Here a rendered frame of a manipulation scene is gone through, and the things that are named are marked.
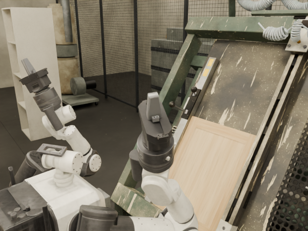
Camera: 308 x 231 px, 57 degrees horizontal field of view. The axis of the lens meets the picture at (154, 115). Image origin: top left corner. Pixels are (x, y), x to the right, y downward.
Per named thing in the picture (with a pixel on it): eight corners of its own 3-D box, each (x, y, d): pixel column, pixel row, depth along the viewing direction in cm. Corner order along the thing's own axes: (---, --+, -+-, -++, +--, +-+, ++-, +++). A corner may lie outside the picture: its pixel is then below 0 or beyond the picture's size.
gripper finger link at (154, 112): (161, 93, 57) (161, 115, 62) (145, 96, 57) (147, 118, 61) (162, 97, 56) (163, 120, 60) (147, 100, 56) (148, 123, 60)
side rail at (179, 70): (129, 184, 190) (118, 181, 182) (195, 42, 202) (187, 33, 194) (134, 188, 186) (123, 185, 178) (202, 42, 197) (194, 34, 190)
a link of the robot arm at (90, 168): (100, 179, 129) (62, 183, 110) (79, 176, 135) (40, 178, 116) (102, 154, 130) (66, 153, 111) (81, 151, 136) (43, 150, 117)
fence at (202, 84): (148, 200, 168) (144, 199, 165) (212, 60, 178) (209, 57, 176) (154, 204, 165) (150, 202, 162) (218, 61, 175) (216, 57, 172)
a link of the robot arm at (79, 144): (85, 129, 121) (105, 156, 133) (68, 127, 126) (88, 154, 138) (72, 148, 115) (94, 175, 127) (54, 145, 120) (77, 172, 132)
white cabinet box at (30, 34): (21, 130, 507) (1, 8, 440) (53, 123, 540) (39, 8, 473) (30, 141, 462) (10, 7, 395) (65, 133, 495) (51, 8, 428)
